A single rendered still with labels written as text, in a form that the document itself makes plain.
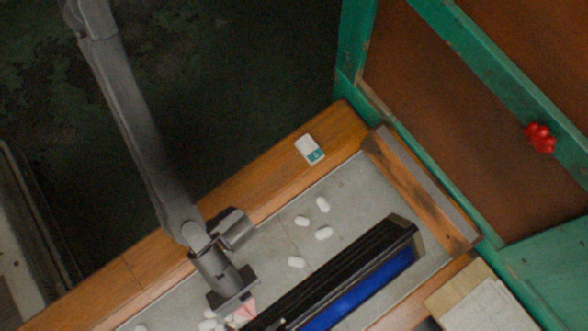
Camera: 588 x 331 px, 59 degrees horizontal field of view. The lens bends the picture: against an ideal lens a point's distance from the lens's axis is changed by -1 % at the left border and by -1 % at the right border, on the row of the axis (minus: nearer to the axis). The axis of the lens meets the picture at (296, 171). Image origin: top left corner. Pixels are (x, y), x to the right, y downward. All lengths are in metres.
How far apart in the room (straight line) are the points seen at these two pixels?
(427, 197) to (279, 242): 0.32
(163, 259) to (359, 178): 0.44
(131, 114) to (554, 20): 0.60
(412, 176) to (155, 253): 0.54
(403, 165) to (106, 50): 0.57
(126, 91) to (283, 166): 0.40
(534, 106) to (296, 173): 0.58
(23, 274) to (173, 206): 0.74
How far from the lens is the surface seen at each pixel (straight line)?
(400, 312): 1.08
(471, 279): 1.10
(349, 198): 1.12
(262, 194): 1.10
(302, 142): 1.11
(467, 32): 0.69
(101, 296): 1.14
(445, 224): 1.03
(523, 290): 1.09
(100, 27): 0.83
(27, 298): 1.53
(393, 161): 1.04
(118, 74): 0.86
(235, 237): 0.94
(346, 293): 0.74
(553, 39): 0.62
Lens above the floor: 1.83
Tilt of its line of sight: 73 degrees down
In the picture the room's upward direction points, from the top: 4 degrees counter-clockwise
